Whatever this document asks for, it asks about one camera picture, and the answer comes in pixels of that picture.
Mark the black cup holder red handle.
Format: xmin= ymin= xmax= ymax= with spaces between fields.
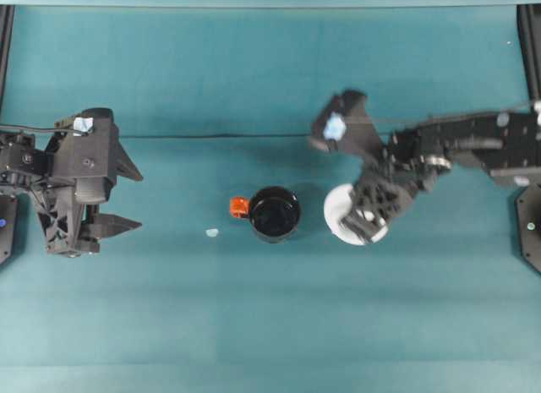
xmin=228 ymin=185 xmax=304 ymax=245

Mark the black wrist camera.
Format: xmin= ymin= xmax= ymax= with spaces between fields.
xmin=309 ymin=88 xmax=384 ymax=158
xmin=52 ymin=107 xmax=120 ymax=205

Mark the thin black camera wire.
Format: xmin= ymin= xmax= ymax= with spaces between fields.
xmin=0 ymin=123 xmax=84 ymax=137

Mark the black table frame rail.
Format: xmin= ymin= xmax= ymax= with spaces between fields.
xmin=0 ymin=4 xmax=16 ymax=115
xmin=516 ymin=4 xmax=541 ymax=105

